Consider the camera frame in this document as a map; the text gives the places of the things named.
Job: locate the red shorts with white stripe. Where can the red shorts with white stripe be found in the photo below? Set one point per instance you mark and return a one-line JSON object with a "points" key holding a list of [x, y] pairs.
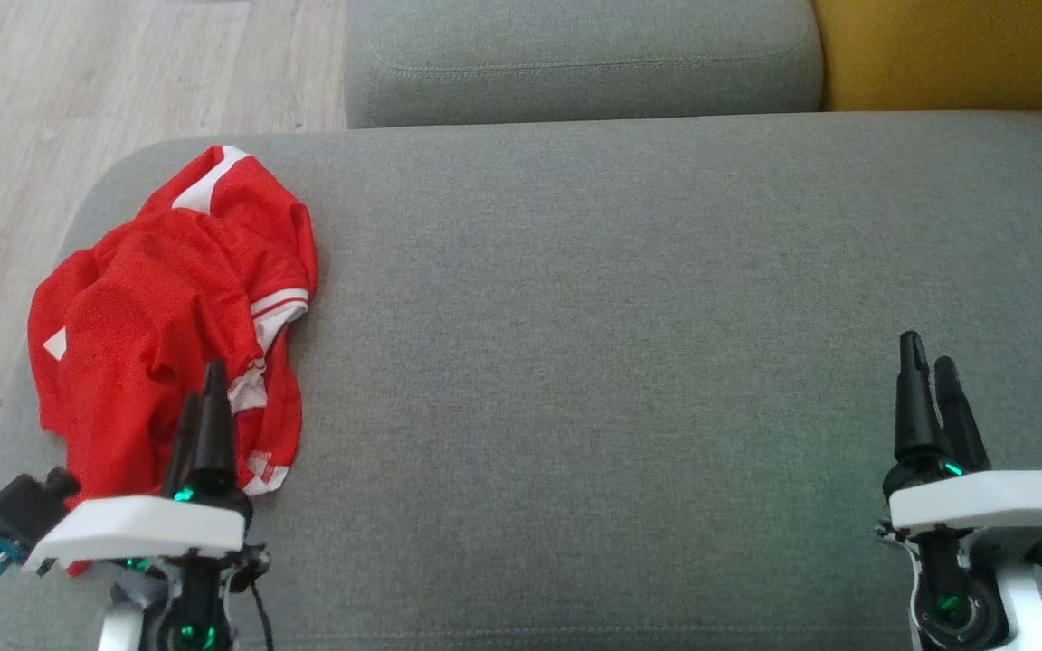
{"points": [[150, 298]]}

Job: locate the grey sofa back cushion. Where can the grey sofa back cushion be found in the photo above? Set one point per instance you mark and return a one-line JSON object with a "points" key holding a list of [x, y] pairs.
{"points": [[575, 63]]}

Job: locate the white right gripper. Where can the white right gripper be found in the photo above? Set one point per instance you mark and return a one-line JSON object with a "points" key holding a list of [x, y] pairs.
{"points": [[991, 502]]}

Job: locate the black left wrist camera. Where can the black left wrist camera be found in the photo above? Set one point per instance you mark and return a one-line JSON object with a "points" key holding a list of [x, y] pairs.
{"points": [[23, 506]]}

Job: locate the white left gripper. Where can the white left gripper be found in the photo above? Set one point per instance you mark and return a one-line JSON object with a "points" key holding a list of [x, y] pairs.
{"points": [[141, 529]]}

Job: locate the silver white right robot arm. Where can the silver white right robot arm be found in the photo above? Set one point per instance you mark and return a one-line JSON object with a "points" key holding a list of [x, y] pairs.
{"points": [[1018, 597]]}

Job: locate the large yellow sofa cushion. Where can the large yellow sofa cushion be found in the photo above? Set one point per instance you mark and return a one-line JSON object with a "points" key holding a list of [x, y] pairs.
{"points": [[955, 54]]}

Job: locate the grey sofa ottoman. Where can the grey sofa ottoman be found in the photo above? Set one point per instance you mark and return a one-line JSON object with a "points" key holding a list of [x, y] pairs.
{"points": [[620, 362]]}

